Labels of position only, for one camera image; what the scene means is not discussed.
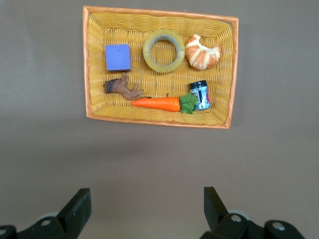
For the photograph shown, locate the brown toy lion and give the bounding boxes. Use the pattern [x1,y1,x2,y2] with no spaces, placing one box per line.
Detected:
[103,72,145,101]

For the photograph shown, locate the orange toy carrot green leaves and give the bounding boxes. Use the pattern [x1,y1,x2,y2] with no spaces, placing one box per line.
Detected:
[131,92,198,115]

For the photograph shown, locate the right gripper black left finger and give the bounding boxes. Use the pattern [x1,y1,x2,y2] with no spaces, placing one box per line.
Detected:
[0,188,92,239]

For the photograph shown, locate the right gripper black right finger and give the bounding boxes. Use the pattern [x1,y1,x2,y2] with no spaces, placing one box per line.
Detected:
[200,186,306,239]

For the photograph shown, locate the toy croissant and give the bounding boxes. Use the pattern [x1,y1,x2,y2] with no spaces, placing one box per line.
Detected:
[184,34,222,71]

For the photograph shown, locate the brown table cover mat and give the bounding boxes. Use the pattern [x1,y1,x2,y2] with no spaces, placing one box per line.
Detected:
[0,0,319,239]

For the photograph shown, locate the purple foam cube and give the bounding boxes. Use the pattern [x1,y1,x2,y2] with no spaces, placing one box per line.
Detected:
[105,44,133,72]

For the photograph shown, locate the clear yellowish tape roll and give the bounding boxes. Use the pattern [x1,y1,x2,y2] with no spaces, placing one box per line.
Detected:
[143,28,186,74]

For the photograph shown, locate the yellow wicker basket orange rim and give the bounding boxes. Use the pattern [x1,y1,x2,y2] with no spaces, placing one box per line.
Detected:
[82,5,239,129]

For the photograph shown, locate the small dark labelled can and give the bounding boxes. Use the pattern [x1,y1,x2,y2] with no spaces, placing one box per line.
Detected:
[189,80,212,111]

